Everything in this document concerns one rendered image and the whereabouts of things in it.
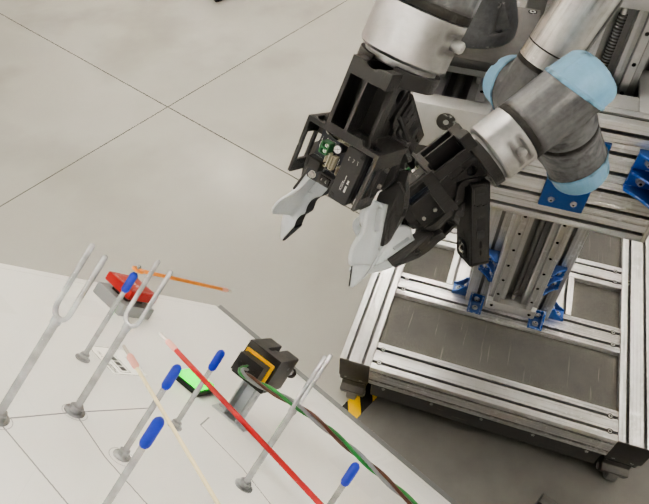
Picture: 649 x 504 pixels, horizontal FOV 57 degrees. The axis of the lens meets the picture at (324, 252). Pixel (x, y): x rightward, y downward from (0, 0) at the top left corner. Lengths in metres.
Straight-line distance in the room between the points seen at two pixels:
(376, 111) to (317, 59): 2.87
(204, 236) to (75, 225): 0.52
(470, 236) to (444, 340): 1.11
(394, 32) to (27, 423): 0.39
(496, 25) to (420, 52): 0.68
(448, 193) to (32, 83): 2.96
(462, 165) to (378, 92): 0.24
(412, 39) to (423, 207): 0.27
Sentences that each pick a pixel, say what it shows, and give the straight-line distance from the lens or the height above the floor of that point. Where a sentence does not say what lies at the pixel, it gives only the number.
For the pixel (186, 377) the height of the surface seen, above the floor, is 1.13.
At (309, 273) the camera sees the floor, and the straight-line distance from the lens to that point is 2.22.
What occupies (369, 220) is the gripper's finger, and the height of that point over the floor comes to 1.33.
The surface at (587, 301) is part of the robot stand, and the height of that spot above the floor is 0.21.
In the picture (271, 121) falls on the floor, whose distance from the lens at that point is 2.92.
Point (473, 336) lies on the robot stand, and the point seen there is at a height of 0.21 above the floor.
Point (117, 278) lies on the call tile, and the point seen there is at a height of 1.13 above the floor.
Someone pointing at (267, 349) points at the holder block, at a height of 1.17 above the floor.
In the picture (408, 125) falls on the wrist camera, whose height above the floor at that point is 1.39.
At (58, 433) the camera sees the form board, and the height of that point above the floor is 1.29.
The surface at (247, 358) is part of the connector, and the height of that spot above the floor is 1.19.
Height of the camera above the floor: 1.71
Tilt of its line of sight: 48 degrees down
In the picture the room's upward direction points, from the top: straight up
